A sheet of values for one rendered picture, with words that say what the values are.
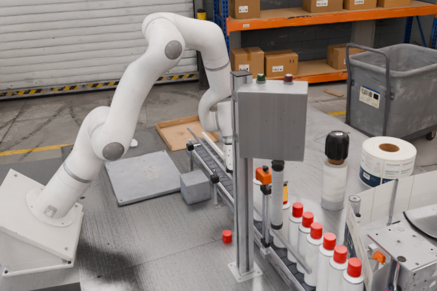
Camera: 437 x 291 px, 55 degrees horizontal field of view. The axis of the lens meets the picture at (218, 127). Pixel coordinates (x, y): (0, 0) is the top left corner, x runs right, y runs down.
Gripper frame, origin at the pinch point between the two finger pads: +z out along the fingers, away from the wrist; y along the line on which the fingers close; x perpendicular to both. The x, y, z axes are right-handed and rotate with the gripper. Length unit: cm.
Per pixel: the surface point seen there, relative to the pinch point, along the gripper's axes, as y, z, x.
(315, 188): 28.4, 9.4, -7.7
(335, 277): -2, 15, -62
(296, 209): -1.3, 1.3, -43.8
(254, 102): -15, -33, -56
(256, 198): -2.6, 2.9, -18.9
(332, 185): 25.0, 4.0, -24.8
